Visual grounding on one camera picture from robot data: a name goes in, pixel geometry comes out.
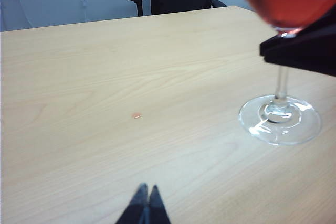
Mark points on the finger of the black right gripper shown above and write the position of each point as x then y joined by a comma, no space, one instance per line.
304,53
325,20

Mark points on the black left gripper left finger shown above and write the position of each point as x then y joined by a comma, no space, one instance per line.
137,205

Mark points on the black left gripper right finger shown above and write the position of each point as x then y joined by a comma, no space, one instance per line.
157,208

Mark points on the wine glass with red liquid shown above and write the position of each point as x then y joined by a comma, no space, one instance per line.
283,3

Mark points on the small red table spot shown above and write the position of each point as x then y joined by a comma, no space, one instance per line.
136,115

